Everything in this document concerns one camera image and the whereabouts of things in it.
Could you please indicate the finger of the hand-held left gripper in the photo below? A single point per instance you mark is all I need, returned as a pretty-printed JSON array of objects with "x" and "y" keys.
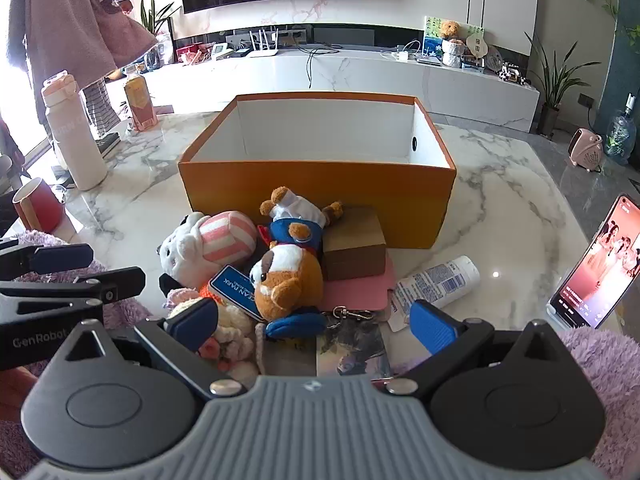
[
  {"x": 60, "y": 258},
  {"x": 120, "y": 280}
]

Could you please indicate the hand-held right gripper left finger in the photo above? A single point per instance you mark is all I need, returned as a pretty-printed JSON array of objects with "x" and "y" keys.
[{"x": 192, "y": 322}]

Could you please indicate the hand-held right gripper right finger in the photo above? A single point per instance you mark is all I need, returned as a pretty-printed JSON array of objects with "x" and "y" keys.
[{"x": 432, "y": 330}]

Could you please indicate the orange crochet carrot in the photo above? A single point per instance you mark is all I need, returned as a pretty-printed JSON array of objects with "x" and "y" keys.
[{"x": 207, "y": 292}]

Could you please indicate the cream crochet bear with flowers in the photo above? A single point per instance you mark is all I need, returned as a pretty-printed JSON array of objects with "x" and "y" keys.
[{"x": 232, "y": 330}]

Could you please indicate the pink wallet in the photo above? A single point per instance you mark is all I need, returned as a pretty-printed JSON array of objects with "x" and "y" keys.
[{"x": 360, "y": 292}]

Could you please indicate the dark printed booklet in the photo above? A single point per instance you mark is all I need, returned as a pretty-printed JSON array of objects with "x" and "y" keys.
[{"x": 350, "y": 350}]

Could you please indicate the pink striped white plush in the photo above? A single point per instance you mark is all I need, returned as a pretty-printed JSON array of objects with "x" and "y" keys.
[{"x": 225, "y": 237}]

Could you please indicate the brown white dog plush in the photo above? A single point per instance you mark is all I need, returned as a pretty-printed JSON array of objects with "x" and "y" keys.
[{"x": 290, "y": 280}]

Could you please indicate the small brown cardboard box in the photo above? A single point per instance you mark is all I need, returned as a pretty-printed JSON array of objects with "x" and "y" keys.
[{"x": 352, "y": 240}]

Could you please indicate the teddy bear white shirt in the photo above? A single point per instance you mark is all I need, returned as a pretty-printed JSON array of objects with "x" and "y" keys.
[{"x": 295, "y": 208}]

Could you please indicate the orange cardboard box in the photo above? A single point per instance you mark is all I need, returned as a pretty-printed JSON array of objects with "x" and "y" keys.
[{"x": 300, "y": 195}]

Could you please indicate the white water bottle pink lid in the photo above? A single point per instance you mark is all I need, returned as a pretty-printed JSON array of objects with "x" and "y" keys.
[{"x": 75, "y": 150}]

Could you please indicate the orange drink bottle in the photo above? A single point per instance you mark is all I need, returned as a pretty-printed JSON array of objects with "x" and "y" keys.
[{"x": 140, "y": 105}]

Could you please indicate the person's purple fluffy robe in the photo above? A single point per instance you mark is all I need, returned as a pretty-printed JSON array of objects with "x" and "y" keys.
[{"x": 600, "y": 385}]

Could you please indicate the smartphone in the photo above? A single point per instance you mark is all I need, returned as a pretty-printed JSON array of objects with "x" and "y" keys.
[{"x": 600, "y": 270}]

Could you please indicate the pink fan heater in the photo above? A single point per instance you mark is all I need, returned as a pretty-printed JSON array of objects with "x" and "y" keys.
[{"x": 586, "y": 151}]

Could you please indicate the red patterned box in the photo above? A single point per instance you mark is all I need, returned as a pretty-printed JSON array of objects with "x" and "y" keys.
[{"x": 190, "y": 54}]

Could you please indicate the small white display device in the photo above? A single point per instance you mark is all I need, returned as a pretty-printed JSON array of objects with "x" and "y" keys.
[{"x": 221, "y": 51}]

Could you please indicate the long-leaf green plant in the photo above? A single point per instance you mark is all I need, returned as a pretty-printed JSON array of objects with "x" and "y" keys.
[{"x": 155, "y": 15}]

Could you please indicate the white marble television cabinet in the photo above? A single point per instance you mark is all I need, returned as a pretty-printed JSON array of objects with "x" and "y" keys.
[{"x": 375, "y": 75}]

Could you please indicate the black white cow figurines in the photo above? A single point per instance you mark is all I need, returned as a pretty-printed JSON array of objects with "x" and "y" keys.
[{"x": 514, "y": 75}]

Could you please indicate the white router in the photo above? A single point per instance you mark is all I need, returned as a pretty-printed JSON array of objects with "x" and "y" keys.
[{"x": 264, "y": 50}]

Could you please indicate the tall potted plant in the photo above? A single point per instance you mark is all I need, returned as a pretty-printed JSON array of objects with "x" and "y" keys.
[{"x": 555, "y": 85}]

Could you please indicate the white textured pot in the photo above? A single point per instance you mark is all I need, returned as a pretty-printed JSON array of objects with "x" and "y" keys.
[{"x": 454, "y": 54}]

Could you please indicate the fan-shaped ornament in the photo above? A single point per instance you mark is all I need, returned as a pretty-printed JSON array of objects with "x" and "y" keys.
[{"x": 477, "y": 46}]

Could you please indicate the blue green painting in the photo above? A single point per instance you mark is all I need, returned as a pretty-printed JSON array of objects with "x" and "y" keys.
[{"x": 431, "y": 35}]

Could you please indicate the small brown teddy bear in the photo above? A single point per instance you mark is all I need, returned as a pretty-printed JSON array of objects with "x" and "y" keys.
[{"x": 452, "y": 30}]

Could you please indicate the dark wall socket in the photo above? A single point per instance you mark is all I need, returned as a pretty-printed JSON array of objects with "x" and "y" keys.
[{"x": 586, "y": 101}]

